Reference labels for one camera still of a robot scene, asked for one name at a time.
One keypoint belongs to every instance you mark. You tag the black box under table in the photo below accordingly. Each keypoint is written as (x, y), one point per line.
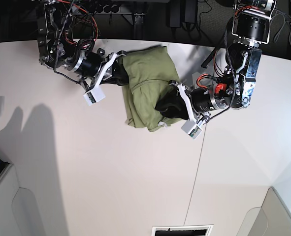
(181, 11)

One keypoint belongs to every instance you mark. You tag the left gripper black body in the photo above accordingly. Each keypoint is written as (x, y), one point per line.
(205, 98)

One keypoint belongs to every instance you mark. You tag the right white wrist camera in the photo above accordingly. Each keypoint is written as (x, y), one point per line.
(93, 96)

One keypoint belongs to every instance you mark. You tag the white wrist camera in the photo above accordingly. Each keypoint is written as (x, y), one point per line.
(193, 129)
(93, 96)

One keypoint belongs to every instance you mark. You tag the green t-shirt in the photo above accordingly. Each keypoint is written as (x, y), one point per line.
(149, 72)

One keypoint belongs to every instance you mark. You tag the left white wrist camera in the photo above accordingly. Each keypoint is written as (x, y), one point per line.
(193, 129)

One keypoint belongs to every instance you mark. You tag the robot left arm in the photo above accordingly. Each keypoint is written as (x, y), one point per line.
(245, 31)

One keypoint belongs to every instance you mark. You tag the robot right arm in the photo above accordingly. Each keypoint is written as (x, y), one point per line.
(67, 34)

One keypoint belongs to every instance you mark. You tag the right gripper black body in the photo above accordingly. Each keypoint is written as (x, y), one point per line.
(87, 65)

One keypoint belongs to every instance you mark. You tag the grey chair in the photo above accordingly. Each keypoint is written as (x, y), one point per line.
(272, 218)
(19, 211)

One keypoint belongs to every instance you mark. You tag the grey chair left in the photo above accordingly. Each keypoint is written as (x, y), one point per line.
(19, 211)

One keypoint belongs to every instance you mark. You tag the aluminium table leg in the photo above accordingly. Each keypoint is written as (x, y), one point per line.
(138, 26)

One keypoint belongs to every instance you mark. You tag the grey chair right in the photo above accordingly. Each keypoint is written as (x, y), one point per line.
(272, 218)

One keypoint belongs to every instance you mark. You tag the white framed floor vent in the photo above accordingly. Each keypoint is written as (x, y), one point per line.
(201, 230)

